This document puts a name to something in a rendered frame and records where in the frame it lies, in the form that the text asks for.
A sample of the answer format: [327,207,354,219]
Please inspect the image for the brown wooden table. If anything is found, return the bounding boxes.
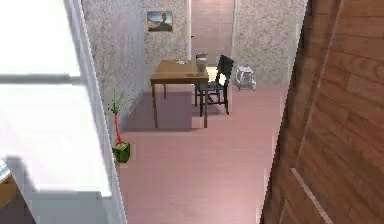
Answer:
[149,59,210,129]

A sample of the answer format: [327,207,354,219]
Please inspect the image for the black chair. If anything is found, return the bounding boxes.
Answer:
[194,54,235,118]

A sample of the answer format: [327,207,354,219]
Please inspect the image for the red-stemmed plant in green pot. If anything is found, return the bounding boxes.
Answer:
[107,89,132,164]

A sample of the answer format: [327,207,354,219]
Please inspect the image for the brown far room door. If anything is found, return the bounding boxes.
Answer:
[190,0,235,61]

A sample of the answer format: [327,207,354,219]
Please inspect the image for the brown wooden room door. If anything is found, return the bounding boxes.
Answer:
[259,0,384,224]

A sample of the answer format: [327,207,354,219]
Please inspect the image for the brown wooden furniture corner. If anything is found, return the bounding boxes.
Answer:
[0,159,18,210]

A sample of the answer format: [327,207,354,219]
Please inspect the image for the framed picture on wall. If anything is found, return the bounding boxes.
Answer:
[146,10,174,33]

